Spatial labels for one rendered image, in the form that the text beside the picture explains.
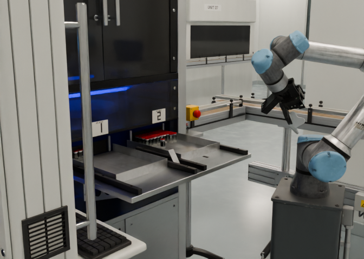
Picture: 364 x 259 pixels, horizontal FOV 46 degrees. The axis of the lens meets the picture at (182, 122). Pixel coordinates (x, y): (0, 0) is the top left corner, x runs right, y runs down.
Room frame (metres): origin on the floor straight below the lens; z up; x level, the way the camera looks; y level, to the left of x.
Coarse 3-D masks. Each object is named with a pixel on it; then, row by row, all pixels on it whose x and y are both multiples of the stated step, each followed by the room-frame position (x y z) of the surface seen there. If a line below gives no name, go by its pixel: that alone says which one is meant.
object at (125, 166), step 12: (96, 156) 1.79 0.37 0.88; (108, 156) 1.79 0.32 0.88; (120, 156) 1.79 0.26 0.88; (132, 156) 1.78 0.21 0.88; (144, 156) 1.73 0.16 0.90; (156, 156) 1.69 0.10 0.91; (96, 168) 1.53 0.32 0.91; (108, 168) 1.63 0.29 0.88; (120, 168) 1.63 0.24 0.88; (132, 168) 1.63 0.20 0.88; (144, 168) 1.56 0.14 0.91; (156, 168) 1.60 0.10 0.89; (120, 180) 1.47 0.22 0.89
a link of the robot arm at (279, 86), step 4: (284, 76) 1.49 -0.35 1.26; (280, 80) 1.54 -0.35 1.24; (284, 80) 1.48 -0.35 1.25; (276, 84) 1.47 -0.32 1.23; (280, 84) 1.48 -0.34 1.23; (284, 84) 1.48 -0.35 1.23; (268, 88) 1.51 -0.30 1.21; (272, 88) 1.49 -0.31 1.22; (276, 88) 1.48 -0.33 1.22; (280, 88) 1.48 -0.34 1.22
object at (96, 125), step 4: (104, 120) 1.74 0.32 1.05; (92, 124) 1.70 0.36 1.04; (96, 124) 1.72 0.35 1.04; (100, 124) 1.73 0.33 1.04; (104, 124) 1.74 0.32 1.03; (92, 128) 1.70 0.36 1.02; (96, 128) 1.72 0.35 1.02; (100, 128) 1.73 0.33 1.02; (104, 128) 1.74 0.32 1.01; (92, 132) 1.70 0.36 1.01; (96, 132) 1.71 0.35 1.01; (100, 132) 1.73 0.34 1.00; (104, 132) 1.74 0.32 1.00
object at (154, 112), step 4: (164, 108) 2.00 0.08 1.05; (152, 112) 1.95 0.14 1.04; (156, 112) 1.96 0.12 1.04; (164, 112) 2.00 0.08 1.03; (152, 116) 1.95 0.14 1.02; (156, 116) 1.96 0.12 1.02; (160, 116) 1.99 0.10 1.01; (164, 116) 2.00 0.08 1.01; (152, 120) 1.95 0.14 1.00; (156, 120) 1.96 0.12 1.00; (160, 120) 1.99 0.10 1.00; (164, 120) 2.00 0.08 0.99
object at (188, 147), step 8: (184, 136) 2.04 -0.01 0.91; (192, 136) 2.01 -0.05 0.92; (128, 144) 1.93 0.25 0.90; (136, 144) 1.89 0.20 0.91; (144, 144) 1.86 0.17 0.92; (168, 144) 1.98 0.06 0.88; (176, 144) 1.98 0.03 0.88; (184, 144) 1.98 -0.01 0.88; (192, 144) 1.98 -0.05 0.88; (200, 144) 1.97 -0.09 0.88; (208, 144) 1.94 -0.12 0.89; (216, 144) 1.88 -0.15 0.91; (160, 152) 1.79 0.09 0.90; (168, 152) 1.76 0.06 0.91; (176, 152) 1.84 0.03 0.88; (184, 152) 1.84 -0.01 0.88; (192, 152) 1.76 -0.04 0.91; (200, 152) 1.80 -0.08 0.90; (208, 152) 1.84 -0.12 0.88
